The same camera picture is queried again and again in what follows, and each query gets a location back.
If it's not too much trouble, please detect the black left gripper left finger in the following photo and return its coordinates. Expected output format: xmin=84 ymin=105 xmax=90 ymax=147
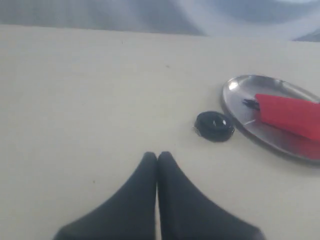
xmin=54 ymin=152 xmax=157 ymax=240

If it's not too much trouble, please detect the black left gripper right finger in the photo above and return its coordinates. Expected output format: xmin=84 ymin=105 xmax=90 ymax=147
xmin=157 ymin=151 xmax=265 ymax=240

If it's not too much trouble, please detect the red cloth napkin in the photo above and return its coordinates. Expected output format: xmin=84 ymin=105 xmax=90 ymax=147
xmin=243 ymin=93 xmax=320 ymax=142

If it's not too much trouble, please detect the small black round object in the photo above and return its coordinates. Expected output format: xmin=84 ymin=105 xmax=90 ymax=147
xmin=194 ymin=111 xmax=235 ymax=142

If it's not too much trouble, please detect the silver metal plate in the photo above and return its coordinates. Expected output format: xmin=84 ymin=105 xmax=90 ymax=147
xmin=221 ymin=74 xmax=320 ymax=166

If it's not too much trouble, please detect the white backdrop curtain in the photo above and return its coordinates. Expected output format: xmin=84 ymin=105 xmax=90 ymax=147
xmin=0 ymin=0 xmax=320 ymax=42

